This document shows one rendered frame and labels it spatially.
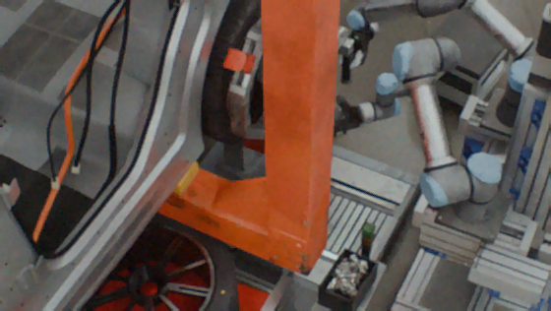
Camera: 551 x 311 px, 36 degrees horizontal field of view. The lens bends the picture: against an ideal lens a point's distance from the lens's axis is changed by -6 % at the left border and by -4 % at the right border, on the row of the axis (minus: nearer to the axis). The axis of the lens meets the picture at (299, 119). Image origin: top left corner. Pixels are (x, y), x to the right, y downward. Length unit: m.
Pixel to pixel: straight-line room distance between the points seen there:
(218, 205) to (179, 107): 0.39
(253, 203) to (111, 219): 0.50
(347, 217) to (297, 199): 1.11
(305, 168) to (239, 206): 0.45
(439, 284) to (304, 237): 0.79
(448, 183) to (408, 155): 1.45
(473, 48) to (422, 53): 1.53
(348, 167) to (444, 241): 1.05
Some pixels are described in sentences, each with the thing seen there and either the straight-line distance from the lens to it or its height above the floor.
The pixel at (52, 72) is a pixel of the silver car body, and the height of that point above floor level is 1.02.
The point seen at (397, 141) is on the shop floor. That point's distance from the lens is 4.30.
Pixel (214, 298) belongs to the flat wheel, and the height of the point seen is 0.50.
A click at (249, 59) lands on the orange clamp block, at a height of 1.10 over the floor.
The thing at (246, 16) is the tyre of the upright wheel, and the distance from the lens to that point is 3.14.
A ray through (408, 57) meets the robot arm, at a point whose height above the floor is 1.29.
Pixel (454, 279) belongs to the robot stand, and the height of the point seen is 0.21.
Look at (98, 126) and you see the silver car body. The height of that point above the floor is 0.97.
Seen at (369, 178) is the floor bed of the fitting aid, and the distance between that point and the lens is 4.03.
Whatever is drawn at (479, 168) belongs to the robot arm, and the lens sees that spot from 2.84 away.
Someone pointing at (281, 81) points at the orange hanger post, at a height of 1.45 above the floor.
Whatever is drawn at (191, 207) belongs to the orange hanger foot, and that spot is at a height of 0.66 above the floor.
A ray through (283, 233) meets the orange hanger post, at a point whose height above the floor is 0.74.
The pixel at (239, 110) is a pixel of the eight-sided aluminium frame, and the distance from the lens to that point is 3.25.
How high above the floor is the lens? 3.16
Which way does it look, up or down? 46 degrees down
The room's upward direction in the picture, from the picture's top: 1 degrees clockwise
